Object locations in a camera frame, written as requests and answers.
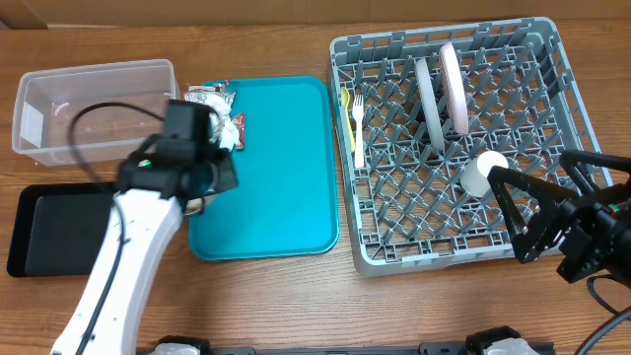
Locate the grey bowl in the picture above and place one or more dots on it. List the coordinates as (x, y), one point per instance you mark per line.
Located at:
(197, 205)

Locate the grey dishwasher rack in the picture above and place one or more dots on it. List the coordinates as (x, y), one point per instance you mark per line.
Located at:
(406, 208)

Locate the white napkin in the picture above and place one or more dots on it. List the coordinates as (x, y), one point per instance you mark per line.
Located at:
(224, 132)

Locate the white cup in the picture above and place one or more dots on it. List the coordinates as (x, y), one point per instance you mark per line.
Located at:
(474, 178)

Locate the black plastic tray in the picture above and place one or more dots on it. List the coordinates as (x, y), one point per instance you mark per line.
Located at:
(59, 229)

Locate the pink plate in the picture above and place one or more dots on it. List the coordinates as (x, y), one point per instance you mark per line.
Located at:
(453, 88)

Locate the silver foil wrapper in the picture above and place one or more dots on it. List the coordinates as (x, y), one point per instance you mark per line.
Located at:
(207, 91)

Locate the teal serving tray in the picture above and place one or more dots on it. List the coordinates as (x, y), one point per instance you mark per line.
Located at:
(286, 200)

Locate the red ketchup packet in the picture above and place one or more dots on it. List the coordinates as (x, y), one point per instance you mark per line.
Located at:
(239, 123)

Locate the white plastic fork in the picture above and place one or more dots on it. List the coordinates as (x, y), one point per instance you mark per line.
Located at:
(358, 116)

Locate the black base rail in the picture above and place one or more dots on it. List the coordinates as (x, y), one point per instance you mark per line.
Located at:
(427, 348)

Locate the yellow plastic spoon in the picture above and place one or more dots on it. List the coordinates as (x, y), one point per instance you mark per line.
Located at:
(345, 100)

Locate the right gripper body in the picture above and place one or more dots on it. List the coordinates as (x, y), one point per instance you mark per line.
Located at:
(601, 240)

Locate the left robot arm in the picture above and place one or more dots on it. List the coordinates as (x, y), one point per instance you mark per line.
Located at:
(107, 318)

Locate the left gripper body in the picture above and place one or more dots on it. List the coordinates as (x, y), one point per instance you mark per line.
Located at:
(202, 161)

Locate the grey plate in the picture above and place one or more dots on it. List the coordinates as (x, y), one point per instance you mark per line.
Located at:
(429, 104)

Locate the clear plastic bin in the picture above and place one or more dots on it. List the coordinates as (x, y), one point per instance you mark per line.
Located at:
(47, 100)

